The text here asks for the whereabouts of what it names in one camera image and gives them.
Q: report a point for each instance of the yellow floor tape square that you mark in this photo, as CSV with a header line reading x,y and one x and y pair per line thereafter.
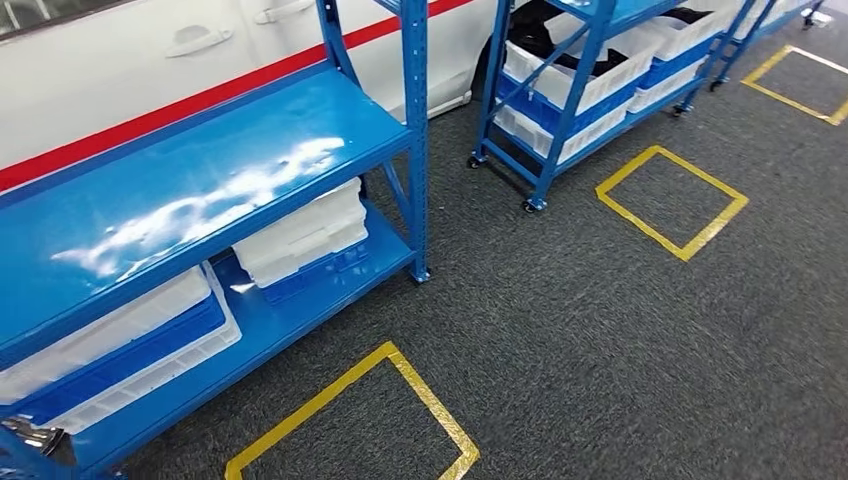
x,y
417,384

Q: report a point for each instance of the black plastic parts pile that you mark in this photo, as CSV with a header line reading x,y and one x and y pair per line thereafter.
x,y
530,30

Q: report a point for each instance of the blue metal shelf rack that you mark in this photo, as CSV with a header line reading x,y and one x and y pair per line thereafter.
x,y
748,30
199,179
563,126

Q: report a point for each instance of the chrome stanchion post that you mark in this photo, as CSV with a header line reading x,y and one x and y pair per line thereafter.
x,y
40,437

